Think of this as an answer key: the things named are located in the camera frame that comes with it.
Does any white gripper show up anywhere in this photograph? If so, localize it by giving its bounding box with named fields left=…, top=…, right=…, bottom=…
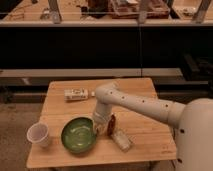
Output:
left=92, top=112, right=110, bottom=132

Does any green ceramic bowl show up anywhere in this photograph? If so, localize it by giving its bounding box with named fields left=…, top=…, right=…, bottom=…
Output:
left=61, top=117, right=97, bottom=154

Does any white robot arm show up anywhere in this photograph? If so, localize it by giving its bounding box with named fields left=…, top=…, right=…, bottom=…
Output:
left=92, top=82, right=213, bottom=171

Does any dark red brown snack bag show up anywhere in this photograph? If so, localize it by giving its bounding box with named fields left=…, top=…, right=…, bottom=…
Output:
left=107, top=115, right=116, bottom=136

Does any clear plastic wrapped packet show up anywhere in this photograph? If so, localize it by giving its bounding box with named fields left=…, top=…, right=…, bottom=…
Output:
left=112, top=129, right=132, bottom=152

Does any wooden table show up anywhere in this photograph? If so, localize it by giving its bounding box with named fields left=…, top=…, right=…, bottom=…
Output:
left=27, top=80, right=176, bottom=169

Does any long wooden bench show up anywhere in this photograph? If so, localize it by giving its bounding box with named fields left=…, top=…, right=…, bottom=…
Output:
left=0, top=68, right=182, bottom=86

